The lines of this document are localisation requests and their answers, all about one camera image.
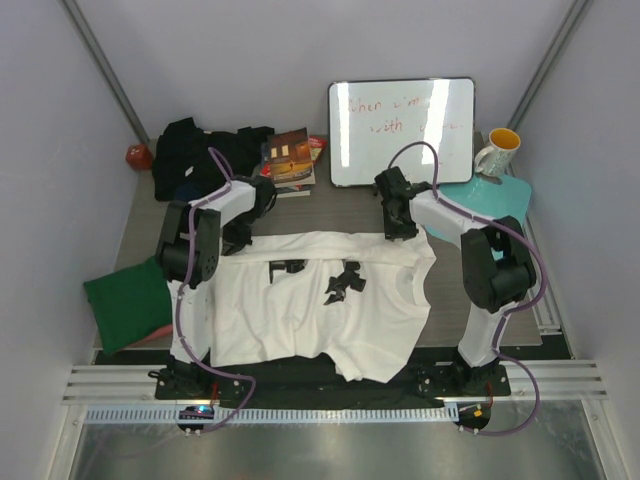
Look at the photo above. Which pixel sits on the red cube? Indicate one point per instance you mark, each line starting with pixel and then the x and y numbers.
pixel 139 157

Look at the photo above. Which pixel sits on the black t-shirt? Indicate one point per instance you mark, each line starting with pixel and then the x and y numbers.
pixel 183 157

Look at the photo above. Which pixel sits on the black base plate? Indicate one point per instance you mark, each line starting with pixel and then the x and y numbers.
pixel 312 384

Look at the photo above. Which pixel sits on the white mug yellow inside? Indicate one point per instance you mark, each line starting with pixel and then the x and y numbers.
pixel 494 158

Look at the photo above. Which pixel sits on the brown Edward Tulane book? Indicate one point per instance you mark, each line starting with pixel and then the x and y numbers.
pixel 289 159

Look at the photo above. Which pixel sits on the aluminium frame post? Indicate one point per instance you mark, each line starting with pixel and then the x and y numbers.
pixel 92 45
pixel 560 41

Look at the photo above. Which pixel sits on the right aluminium frame post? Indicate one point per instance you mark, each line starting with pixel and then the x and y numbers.
pixel 560 41

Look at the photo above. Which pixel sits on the left aluminium frame post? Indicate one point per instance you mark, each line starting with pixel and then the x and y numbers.
pixel 92 45

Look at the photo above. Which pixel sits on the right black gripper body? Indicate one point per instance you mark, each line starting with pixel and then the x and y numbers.
pixel 397 228

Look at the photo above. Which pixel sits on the folded green t-shirt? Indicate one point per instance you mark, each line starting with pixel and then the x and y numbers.
pixel 129 304

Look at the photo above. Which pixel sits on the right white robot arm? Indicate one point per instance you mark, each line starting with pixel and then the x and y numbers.
pixel 497 267

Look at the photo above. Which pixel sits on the slotted cable duct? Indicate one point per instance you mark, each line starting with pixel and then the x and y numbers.
pixel 201 414

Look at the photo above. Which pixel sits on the white whiteboard with writing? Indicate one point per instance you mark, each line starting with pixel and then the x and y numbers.
pixel 370 121

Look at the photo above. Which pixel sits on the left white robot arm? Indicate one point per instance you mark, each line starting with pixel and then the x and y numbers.
pixel 194 236

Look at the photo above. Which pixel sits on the red Treehouse book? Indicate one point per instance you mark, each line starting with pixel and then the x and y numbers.
pixel 317 145

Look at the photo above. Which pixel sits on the teal cutting board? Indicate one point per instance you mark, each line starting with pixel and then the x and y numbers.
pixel 508 197

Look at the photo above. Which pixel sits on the folded pink t-shirt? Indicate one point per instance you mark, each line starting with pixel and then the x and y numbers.
pixel 160 333

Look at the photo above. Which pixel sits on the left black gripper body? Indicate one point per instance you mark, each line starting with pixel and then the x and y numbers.
pixel 237 233

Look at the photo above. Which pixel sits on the white t-shirt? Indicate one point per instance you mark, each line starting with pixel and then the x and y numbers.
pixel 358 298

